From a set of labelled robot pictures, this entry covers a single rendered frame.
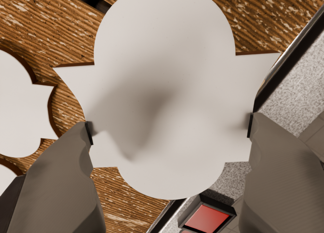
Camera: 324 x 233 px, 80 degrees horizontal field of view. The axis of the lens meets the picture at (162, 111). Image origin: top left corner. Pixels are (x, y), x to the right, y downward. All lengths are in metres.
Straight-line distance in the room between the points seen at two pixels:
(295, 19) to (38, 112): 0.31
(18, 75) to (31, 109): 0.04
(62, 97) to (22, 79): 0.04
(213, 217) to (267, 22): 0.31
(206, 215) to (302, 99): 0.24
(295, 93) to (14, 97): 0.35
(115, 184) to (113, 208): 0.05
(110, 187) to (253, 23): 0.29
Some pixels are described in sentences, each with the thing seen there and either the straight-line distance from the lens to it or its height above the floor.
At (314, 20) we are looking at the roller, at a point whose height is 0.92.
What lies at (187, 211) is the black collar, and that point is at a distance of 0.39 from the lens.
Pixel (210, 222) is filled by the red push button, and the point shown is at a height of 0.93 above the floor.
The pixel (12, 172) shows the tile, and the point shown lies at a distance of 0.35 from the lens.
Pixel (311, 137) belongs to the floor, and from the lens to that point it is 1.75.
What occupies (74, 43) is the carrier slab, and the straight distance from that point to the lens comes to 0.24.
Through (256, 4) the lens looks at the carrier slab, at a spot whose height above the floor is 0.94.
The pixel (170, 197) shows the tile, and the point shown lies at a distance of 0.16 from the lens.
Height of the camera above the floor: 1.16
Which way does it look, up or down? 65 degrees down
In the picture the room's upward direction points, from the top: 178 degrees clockwise
